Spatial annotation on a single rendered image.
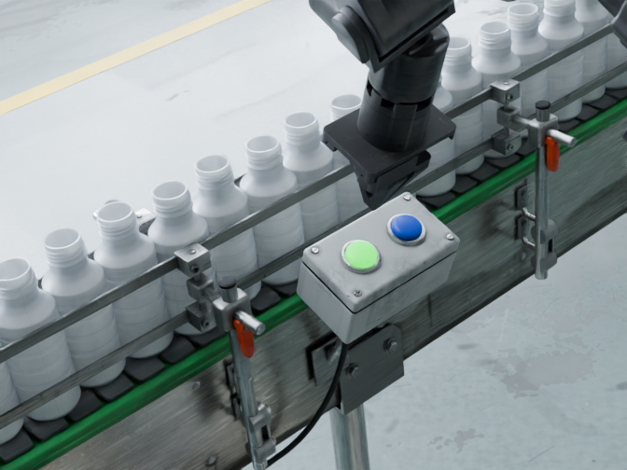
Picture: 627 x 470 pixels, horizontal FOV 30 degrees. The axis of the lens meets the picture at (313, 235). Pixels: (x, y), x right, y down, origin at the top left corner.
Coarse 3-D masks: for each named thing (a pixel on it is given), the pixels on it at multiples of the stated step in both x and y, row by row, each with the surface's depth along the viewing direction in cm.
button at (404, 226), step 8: (400, 216) 114; (408, 216) 114; (392, 224) 114; (400, 224) 114; (408, 224) 114; (416, 224) 114; (400, 232) 113; (408, 232) 113; (416, 232) 113; (408, 240) 113
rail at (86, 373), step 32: (608, 32) 147; (544, 64) 141; (480, 96) 135; (576, 96) 148; (512, 128) 142; (256, 224) 120; (288, 256) 125; (128, 288) 112; (64, 320) 108; (0, 352) 105; (128, 352) 115; (64, 384) 111; (0, 416) 108
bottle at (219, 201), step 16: (208, 160) 120; (224, 160) 119; (208, 176) 117; (224, 176) 118; (208, 192) 118; (224, 192) 118; (240, 192) 120; (192, 208) 120; (208, 208) 119; (224, 208) 118; (240, 208) 119; (208, 224) 119; (224, 224) 119; (240, 240) 121; (224, 256) 121; (240, 256) 122; (256, 256) 125; (224, 272) 122; (240, 272) 123; (256, 288) 125
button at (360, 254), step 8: (352, 248) 111; (360, 248) 111; (368, 248) 111; (352, 256) 110; (360, 256) 110; (368, 256) 110; (376, 256) 111; (352, 264) 110; (360, 264) 110; (368, 264) 110
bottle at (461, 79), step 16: (448, 48) 134; (464, 48) 134; (448, 64) 135; (464, 64) 135; (448, 80) 136; (464, 80) 136; (480, 80) 137; (464, 96) 136; (480, 112) 139; (464, 128) 138; (480, 128) 140; (464, 144) 140; (480, 160) 142
